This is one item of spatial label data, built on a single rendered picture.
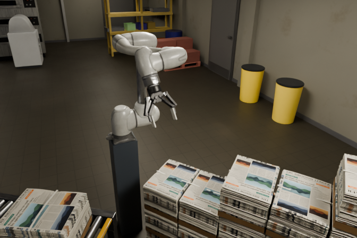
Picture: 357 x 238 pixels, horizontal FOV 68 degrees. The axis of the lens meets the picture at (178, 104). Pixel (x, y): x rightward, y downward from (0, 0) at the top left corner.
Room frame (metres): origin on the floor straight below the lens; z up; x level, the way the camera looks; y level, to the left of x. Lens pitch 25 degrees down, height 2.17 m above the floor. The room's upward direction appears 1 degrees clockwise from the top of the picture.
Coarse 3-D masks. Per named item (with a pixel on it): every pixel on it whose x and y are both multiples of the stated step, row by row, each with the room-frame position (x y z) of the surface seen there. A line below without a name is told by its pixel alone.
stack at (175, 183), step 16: (160, 176) 1.61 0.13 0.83; (176, 176) 1.61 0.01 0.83; (192, 176) 1.61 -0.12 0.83; (208, 176) 1.62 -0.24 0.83; (144, 192) 1.50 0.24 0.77; (160, 192) 1.44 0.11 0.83; (176, 192) 1.44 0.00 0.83; (192, 192) 1.45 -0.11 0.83; (208, 192) 1.45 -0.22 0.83; (160, 208) 1.44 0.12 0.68; (176, 208) 1.38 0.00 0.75; (192, 208) 1.32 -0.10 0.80; (208, 208) 1.30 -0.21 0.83; (160, 224) 1.44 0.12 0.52; (176, 224) 1.38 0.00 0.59; (192, 224) 1.32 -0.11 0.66; (208, 224) 1.27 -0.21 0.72; (224, 224) 1.22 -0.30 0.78; (240, 224) 1.18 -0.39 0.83
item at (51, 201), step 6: (60, 192) 1.21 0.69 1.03; (48, 198) 1.16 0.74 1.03; (54, 198) 1.16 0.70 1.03; (42, 204) 1.12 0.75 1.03; (48, 204) 1.12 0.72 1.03; (42, 210) 1.07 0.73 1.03; (42, 216) 1.03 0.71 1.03; (30, 222) 0.99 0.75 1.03; (36, 222) 0.99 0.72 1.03; (24, 228) 0.96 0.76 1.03; (24, 234) 0.95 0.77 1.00; (30, 234) 0.95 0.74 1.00
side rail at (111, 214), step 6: (0, 192) 1.45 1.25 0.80; (0, 198) 1.39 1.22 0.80; (6, 198) 1.39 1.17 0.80; (12, 198) 1.39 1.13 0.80; (96, 210) 1.30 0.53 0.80; (102, 210) 1.30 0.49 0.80; (96, 216) 1.26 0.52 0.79; (102, 216) 1.25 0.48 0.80; (108, 216) 1.25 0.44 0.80; (114, 216) 1.26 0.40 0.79; (114, 222) 1.25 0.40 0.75; (108, 228) 1.25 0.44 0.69; (114, 228) 1.24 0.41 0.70
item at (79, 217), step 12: (72, 192) 1.21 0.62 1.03; (60, 204) 1.12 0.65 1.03; (72, 204) 1.12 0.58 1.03; (84, 204) 1.17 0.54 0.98; (48, 216) 1.03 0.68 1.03; (60, 216) 1.03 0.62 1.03; (72, 216) 1.03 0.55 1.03; (84, 216) 1.13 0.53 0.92; (36, 228) 0.96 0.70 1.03; (48, 228) 0.96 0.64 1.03; (60, 228) 0.96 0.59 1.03; (72, 228) 1.00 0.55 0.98; (84, 228) 1.12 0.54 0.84
